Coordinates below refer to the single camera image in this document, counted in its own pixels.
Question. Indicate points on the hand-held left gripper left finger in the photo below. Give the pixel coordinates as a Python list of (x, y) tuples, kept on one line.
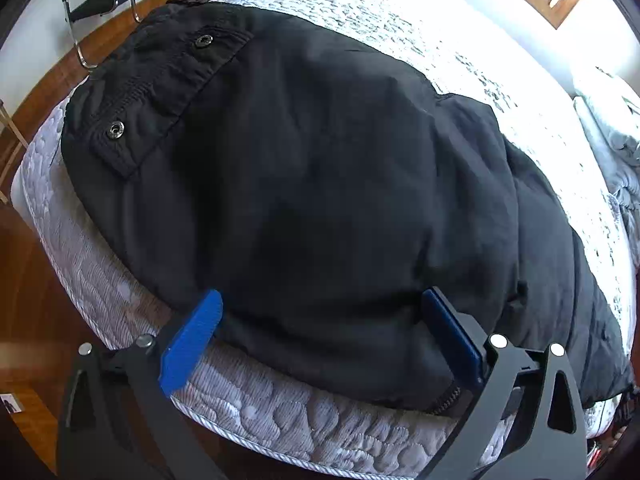
[(192, 330)]

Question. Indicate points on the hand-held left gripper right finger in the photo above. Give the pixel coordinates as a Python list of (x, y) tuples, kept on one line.
[(452, 332)]

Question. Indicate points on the black jacket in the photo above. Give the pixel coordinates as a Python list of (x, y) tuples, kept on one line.
[(300, 185)]

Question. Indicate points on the quilted leaf-print bedspread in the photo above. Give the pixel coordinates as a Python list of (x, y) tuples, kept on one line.
[(260, 412)]

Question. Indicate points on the folded light grey duvet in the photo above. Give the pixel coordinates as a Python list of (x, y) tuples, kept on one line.
[(607, 135)]

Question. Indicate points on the wooden folding rack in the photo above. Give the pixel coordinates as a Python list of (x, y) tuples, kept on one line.
[(11, 140)]

